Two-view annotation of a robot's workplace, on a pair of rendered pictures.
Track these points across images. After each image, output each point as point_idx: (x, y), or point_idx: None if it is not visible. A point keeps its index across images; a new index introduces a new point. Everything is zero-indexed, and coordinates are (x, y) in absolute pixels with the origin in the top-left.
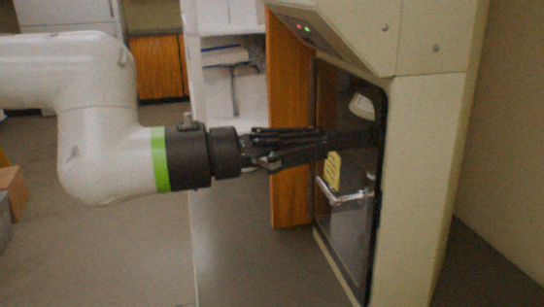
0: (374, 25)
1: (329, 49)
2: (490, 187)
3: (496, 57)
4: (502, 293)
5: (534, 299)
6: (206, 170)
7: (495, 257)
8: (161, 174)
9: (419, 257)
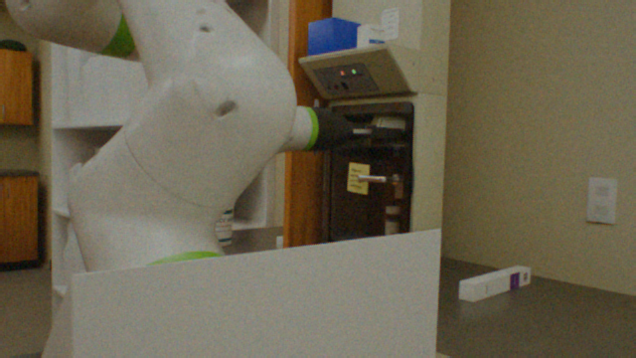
0: (409, 61)
1: (369, 84)
2: (441, 219)
3: None
4: (474, 270)
5: (493, 270)
6: (336, 130)
7: (460, 262)
8: (315, 128)
9: (433, 222)
